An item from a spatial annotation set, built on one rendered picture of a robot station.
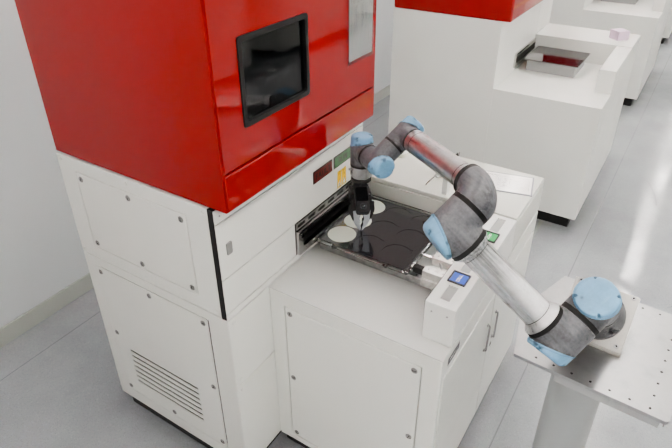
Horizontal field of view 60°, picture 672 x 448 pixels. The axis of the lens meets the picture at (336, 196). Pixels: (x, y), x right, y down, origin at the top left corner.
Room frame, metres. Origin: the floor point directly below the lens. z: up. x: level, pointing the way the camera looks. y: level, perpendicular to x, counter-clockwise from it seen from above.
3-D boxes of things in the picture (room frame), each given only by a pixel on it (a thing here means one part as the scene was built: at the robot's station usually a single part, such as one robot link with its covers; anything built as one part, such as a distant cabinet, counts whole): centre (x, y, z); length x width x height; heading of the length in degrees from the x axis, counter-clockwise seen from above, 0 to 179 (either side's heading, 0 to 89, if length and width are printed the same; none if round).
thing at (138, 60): (1.85, 0.39, 1.52); 0.81 x 0.75 x 0.59; 147
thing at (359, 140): (1.73, -0.09, 1.21); 0.09 x 0.08 x 0.11; 26
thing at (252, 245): (1.69, 0.12, 1.02); 0.82 x 0.03 x 0.40; 147
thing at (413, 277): (1.59, -0.16, 0.84); 0.50 x 0.02 x 0.03; 57
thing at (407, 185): (2.00, -0.46, 0.89); 0.62 x 0.35 x 0.14; 57
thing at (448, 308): (1.47, -0.44, 0.89); 0.55 x 0.09 x 0.14; 147
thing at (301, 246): (1.83, 0.02, 0.89); 0.44 x 0.02 x 0.10; 147
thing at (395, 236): (1.73, -0.17, 0.90); 0.34 x 0.34 x 0.01; 57
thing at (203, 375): (1.87, 0.41, 0.41); 0.82 x 0.71 x 0.82; 147
